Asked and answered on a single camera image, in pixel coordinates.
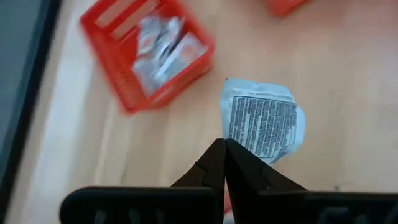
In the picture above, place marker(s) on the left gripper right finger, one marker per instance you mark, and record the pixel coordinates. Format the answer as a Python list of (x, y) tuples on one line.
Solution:
[(245, 177)]

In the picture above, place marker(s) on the white packet orange label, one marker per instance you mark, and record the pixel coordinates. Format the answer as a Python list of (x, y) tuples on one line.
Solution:
[(183, 56), (149, 37)]

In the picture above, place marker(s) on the white packet blue black print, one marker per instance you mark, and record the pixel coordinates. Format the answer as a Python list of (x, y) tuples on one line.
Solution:
[(264, 124)]

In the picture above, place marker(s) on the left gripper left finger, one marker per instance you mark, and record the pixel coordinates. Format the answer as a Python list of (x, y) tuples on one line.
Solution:
[(211, 174)]

